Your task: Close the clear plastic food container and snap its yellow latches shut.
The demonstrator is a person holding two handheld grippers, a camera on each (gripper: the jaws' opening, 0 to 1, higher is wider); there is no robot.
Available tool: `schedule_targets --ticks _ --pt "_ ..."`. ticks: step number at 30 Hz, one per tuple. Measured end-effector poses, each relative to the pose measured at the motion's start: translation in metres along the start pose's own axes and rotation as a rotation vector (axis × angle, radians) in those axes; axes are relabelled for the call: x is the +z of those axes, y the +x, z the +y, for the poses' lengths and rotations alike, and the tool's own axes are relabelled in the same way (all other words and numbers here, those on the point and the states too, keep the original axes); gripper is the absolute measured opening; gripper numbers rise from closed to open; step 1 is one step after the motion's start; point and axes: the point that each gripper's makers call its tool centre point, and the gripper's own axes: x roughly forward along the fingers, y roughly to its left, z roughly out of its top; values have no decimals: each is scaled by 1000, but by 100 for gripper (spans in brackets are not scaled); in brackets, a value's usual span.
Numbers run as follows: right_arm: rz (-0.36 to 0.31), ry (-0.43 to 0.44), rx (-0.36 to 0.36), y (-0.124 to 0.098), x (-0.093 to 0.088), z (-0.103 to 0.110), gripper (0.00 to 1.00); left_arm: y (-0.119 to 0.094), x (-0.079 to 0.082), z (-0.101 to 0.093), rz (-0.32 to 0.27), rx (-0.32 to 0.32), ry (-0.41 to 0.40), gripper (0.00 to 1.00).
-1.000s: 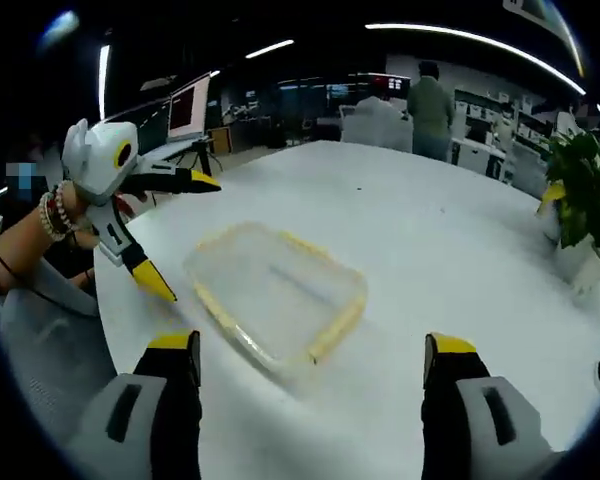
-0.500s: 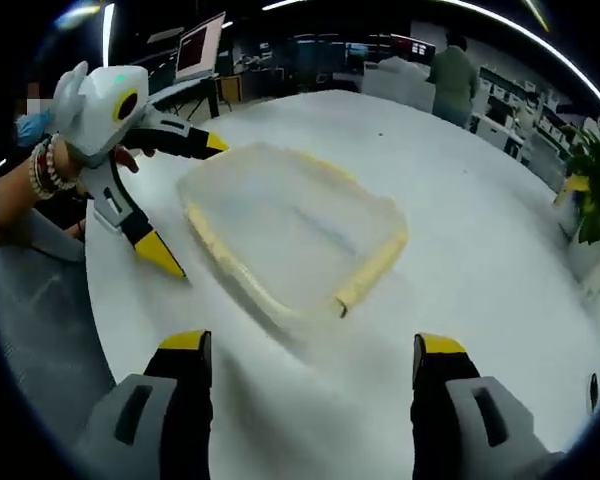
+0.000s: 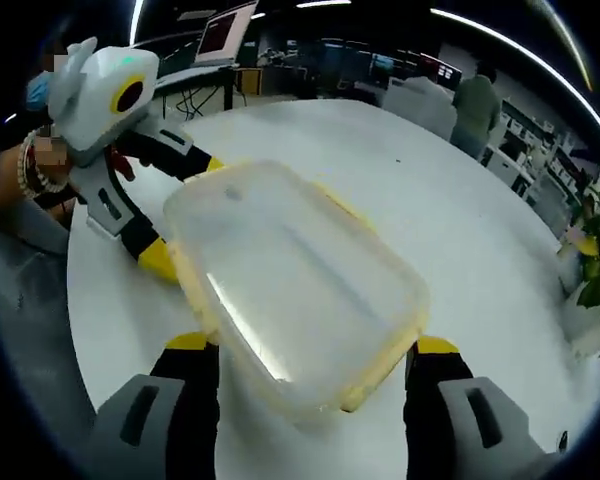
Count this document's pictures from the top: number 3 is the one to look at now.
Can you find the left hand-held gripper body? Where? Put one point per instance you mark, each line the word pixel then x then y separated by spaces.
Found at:
pixel 97 80

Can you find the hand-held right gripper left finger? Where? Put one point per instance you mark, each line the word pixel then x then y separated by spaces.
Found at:
pixel 180 400

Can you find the black laptop stand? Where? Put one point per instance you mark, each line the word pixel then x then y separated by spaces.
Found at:
pixel 228 95

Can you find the white shelving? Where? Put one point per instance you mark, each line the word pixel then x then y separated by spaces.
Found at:
pixel 520 125

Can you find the clear plastic buckle container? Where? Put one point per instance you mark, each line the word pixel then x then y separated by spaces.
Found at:
pixel 300 280

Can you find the open laptop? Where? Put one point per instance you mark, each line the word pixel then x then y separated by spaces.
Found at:
pixel 222 35

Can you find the ceiling light strip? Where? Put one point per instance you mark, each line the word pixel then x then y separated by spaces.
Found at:
pixel 300 6
pixel 520 42
pixel 137 20

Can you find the person's head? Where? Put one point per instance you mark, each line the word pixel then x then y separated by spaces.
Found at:
pixel 37 92

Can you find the red screen monitor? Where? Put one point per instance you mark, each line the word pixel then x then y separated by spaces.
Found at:
pixel 450 72

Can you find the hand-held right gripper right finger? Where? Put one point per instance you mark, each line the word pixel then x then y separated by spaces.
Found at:
pixel 440 400

